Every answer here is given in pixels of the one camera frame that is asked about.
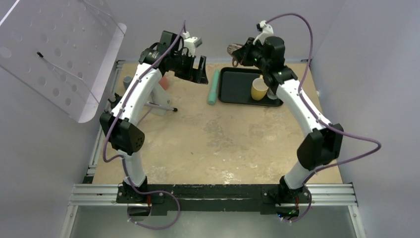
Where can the pink mug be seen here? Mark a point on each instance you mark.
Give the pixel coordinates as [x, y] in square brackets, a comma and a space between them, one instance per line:
[164, 83]

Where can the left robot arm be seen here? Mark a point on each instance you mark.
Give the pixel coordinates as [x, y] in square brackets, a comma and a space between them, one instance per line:
[173, 52]

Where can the black plastic tray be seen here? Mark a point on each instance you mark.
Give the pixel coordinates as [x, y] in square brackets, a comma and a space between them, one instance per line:
[235, 85]

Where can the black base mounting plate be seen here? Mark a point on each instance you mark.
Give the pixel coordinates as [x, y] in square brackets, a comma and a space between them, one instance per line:
[260, 198]

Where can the aluminium frame rail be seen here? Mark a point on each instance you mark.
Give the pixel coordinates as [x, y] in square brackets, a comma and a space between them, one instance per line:
[214, 171]

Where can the yellow mug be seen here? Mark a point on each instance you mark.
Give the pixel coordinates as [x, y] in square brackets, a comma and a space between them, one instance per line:
[259, 88]

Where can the clear perforated acrylic panel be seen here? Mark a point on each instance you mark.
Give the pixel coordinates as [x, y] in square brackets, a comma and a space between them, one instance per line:
[62, 49]

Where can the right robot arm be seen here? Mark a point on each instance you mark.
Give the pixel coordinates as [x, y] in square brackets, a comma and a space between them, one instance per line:
[322, 142]

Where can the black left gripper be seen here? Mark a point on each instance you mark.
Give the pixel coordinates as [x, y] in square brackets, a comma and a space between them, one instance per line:
[198, 75]

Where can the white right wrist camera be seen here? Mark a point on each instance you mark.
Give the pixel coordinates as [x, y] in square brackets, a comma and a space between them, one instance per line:
[265, 30]

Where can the brown mug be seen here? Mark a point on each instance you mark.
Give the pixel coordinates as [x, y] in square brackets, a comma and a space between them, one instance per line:
[232, 51]

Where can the grey-blue mug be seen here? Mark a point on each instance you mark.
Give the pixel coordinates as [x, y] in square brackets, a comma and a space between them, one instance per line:
[271, 95]

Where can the small camera tripod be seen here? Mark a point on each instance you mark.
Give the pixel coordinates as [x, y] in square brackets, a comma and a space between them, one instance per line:
[153, 107]

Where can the dark teal hexagonal mug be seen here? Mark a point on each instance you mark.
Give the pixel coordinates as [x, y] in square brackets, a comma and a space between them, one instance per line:
[126, 82]

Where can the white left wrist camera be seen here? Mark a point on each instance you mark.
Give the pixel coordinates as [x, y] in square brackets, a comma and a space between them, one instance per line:
[190, 43]

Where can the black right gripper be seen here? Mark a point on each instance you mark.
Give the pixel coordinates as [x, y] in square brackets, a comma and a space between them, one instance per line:
[248, 48]

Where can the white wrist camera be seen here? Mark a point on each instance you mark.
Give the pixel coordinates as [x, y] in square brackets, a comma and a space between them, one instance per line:
[190, 43]
[265, 30]

